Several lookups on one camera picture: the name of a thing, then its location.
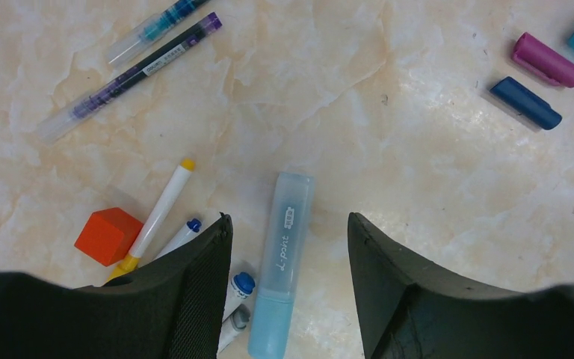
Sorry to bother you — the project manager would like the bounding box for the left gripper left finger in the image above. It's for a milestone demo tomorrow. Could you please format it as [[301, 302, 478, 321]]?
[[0, 214, 233, 358]]

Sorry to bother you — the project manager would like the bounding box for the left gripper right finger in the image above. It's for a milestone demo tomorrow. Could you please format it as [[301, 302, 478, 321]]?
[[348, 212, 574, 358]]

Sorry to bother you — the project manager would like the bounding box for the magenta marker cap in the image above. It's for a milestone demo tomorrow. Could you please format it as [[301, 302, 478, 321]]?
[[510, 32, 574, 88]]

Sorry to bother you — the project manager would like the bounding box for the thin dark pen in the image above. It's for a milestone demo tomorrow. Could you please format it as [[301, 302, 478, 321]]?
[[36, 12, 222, 144]]

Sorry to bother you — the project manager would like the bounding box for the white marker yellow cap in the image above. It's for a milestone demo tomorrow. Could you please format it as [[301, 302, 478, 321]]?
[[105, 158, 196, 283]]

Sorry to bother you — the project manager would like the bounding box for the white marker blue cap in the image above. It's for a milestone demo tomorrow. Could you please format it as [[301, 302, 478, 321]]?
[[154, 218, 203, 260]]

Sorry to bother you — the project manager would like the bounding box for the small orange cube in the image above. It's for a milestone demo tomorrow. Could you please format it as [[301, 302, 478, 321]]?
[[74, 207, 143, 267]]

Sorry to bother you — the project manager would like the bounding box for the light blue eraser bar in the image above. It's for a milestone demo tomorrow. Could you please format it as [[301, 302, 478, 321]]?
[[248, 172, 315, 358]]

